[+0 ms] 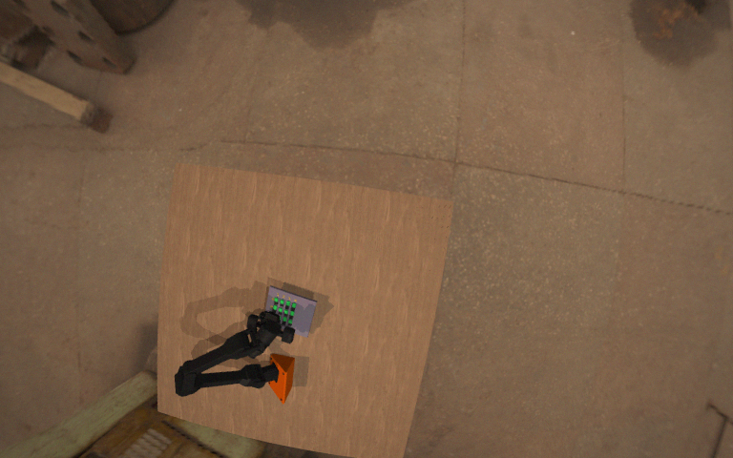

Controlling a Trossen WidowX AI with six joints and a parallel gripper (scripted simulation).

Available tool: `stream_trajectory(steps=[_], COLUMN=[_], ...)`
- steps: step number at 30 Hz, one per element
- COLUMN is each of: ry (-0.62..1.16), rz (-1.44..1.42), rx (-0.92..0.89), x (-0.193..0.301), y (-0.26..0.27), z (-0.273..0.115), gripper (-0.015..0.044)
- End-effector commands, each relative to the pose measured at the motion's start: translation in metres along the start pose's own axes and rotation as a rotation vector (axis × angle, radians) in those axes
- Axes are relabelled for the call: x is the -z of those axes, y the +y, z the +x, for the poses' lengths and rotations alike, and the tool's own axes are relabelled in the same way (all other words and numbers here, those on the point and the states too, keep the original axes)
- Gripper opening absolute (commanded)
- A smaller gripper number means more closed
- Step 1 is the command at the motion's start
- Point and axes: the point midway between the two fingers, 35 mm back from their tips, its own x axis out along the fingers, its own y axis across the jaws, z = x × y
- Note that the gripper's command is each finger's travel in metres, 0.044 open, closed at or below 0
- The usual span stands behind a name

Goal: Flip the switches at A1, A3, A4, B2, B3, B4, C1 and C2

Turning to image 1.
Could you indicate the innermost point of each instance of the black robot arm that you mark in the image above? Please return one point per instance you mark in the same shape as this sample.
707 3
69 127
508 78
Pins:
189 378

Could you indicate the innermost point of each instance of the grey switch panel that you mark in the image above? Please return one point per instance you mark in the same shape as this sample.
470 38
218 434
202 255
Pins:
294 310

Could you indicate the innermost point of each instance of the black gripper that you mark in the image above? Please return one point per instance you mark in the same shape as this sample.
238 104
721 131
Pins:
287 334

